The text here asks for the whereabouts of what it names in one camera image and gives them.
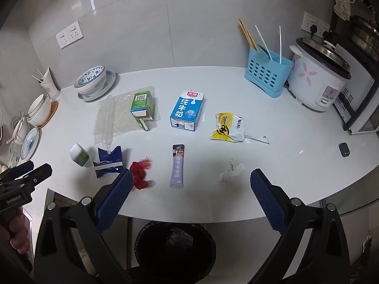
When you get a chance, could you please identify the wooden coaster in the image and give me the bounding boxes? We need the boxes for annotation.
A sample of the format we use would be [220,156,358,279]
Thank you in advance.
[37,101,59,129]

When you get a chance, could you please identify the white ceramic cup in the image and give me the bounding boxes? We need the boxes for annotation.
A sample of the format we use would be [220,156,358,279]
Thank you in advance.
[40,67,61,100]

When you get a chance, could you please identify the blue and white milk carton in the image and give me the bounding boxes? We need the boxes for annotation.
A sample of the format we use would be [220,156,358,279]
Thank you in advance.
[169,90,205,132]

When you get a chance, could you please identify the white floral rice cooker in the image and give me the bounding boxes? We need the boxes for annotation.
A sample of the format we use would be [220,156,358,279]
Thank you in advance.
[288,37,352,113]

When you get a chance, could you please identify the blue patterned bowl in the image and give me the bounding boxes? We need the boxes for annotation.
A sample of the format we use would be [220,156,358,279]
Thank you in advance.
[73,66,108,95]

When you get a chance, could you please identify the green and white carton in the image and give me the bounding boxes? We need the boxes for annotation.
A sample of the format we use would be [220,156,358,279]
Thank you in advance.
[130,90,156,131]

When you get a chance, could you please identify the steel pot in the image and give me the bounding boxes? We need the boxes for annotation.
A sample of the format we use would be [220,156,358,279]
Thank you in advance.
[351,15,379,62]

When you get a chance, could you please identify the red mesh net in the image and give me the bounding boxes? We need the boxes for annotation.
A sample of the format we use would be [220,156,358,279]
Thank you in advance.
[130,158,152,190]

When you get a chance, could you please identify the purple sachet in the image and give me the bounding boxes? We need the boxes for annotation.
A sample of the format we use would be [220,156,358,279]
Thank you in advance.
[169,144,185,189]

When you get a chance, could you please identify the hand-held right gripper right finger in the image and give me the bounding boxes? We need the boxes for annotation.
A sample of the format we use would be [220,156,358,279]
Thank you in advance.
[246,169,351,284]

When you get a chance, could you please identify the white bowl with dark rim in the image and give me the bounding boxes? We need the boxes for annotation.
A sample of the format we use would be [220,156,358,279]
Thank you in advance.
[27,94,52,126]

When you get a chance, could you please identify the light blue utensil holder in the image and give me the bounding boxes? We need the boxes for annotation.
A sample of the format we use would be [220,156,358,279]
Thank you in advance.
[244,44,294,98]

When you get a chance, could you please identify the person's left hand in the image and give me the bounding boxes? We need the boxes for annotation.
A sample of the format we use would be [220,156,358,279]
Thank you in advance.
[5,206,31,251]

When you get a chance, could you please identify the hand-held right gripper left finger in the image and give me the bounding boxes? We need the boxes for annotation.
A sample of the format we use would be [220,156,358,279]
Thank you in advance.
[33,169,134,284]

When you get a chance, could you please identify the small white green bottle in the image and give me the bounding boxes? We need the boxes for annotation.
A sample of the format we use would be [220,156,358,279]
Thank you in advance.
[69,143,93,168]

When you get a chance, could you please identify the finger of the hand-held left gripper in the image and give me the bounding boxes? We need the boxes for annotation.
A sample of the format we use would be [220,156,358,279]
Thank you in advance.
[6,160,34,180]
[12,163,53,191]

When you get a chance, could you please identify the black trash bin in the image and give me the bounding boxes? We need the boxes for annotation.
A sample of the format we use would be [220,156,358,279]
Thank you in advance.
[135,220,217,284]

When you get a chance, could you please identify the white tissue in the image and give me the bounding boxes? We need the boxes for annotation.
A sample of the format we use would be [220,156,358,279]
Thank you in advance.
[218,159,245,183]

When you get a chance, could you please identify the dark blue snack wrapper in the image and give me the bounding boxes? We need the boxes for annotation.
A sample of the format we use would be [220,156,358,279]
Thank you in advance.
[93,146,123,179]

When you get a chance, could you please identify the clear bubble wrap sheet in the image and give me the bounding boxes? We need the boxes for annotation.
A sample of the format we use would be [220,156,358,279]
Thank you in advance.
[93,85,162,148]

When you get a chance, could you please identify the white microwave oven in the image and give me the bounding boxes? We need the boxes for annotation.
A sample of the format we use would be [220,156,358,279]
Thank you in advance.
[333,65,379,135]

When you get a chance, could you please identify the yellow snack wrapper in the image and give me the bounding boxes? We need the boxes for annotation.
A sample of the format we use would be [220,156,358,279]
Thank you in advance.
[210,112,270,145]

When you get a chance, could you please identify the wooden chopstick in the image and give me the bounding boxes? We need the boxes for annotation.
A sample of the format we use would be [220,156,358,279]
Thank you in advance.
[238,19,257,53]
[240,18,260,53]

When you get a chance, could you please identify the white wall socket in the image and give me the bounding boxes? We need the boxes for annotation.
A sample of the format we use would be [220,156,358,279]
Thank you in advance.
[301,12,319,34]
[317,21,331,37]
[56,29,72,49]
[67,21,84,42]

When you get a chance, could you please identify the blue striped plate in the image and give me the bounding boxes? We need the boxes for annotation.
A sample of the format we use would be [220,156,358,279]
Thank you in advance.
[18,127,40,162]

